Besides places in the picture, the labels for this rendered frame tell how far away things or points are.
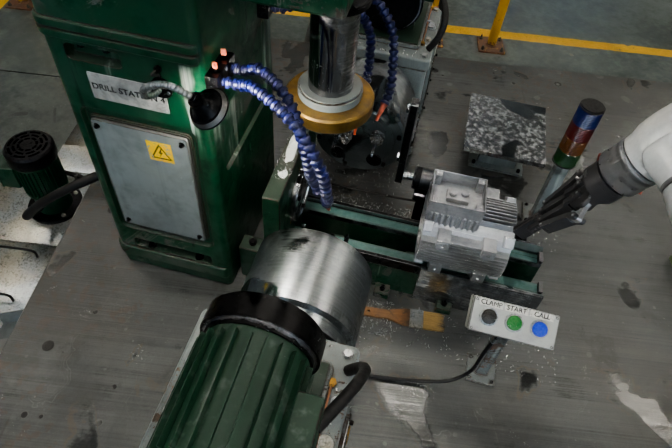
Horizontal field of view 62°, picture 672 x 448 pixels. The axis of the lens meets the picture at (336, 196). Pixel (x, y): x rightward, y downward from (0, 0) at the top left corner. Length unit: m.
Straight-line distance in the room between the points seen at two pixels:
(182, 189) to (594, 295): 1.09
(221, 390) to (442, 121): 1.40
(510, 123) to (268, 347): 1.26
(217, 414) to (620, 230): 1.38
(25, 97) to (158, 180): 2.34
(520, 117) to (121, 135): 1.21
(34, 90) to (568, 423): 3.05
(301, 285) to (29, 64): 2.94
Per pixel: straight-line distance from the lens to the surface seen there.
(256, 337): 0.77
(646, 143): 1.00
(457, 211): 1.24
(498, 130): 1.80
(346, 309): 1.06
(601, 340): 1.58
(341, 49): 1.03
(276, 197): 1.19
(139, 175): 1.24
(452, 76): 2.17
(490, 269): 1.32
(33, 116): 3.38
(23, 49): 3.90
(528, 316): 1.20
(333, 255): 1.08
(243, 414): 0.74
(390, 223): 1.45
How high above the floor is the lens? 2.04
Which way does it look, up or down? 49 degrees down
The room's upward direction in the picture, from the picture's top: 6 degrees clockwise
